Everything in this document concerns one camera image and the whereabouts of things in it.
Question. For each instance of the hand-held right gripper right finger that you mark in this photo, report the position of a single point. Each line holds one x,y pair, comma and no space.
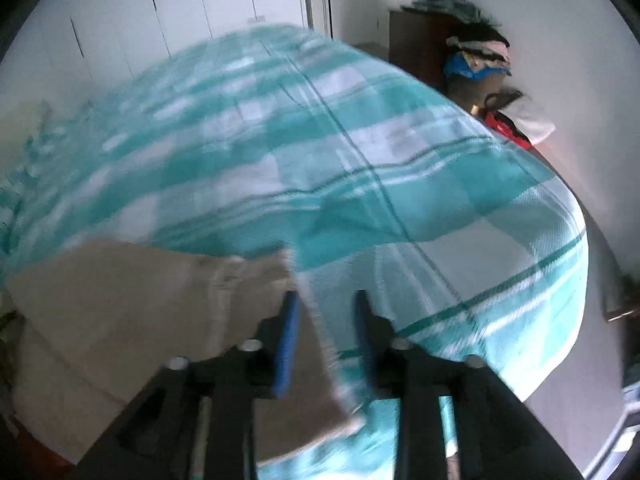
364,345

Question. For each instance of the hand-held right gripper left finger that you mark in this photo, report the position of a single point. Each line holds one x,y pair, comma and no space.
287,340

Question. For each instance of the beige pants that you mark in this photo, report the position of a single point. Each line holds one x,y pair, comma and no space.
150,320

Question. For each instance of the teal checked blanket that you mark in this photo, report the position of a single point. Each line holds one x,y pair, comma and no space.
300,160

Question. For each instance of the red cloth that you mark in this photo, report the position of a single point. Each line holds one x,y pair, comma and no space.
507,127

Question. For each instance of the white pillow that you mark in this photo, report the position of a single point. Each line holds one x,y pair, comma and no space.
530,117

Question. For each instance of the brown wooden cabinet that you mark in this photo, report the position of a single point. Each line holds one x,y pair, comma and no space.
415,45

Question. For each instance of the pile of clothes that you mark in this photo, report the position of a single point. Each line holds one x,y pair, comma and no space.
477,45

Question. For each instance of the white wardrobe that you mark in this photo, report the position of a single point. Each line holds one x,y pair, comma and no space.
165,5

